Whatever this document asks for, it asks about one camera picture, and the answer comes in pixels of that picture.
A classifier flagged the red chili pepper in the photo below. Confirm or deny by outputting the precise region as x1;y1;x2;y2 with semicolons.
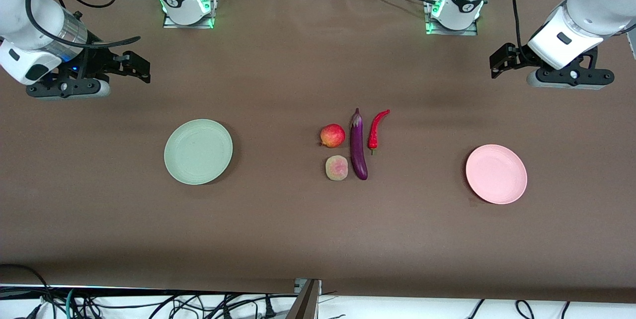
368;109;391;156

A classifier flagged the red apple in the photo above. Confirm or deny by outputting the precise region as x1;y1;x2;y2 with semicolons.
320;124;346;149

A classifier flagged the yellow pink peach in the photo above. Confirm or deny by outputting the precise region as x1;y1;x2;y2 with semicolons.
325;155;349;181

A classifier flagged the light green plate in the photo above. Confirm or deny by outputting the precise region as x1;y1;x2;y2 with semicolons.
164;119;234;186

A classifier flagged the pink plate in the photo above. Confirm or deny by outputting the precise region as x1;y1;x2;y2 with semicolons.
466;144;528;205

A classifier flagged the purple eggplant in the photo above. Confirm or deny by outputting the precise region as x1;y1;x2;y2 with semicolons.
350;108;369;181

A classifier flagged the brown table cover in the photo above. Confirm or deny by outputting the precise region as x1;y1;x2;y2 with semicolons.
0;0;636;305

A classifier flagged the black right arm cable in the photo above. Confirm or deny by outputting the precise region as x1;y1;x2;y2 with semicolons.
22;0;142;50

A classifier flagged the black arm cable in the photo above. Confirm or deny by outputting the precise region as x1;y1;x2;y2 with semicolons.
511;0;528;61
22;0;142;50

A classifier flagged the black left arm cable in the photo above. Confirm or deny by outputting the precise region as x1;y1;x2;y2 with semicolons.
511;0;528;61

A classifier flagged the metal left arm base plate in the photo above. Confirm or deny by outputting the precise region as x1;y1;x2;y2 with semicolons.
425;0;478;36

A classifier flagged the thick black cable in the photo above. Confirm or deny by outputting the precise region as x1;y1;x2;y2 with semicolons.
0;263;58;319

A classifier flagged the teal cable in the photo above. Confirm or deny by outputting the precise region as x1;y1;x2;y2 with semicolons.
64;288;78;319

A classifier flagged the metal post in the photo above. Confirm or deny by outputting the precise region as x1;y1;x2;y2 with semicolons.
286;278;322;319

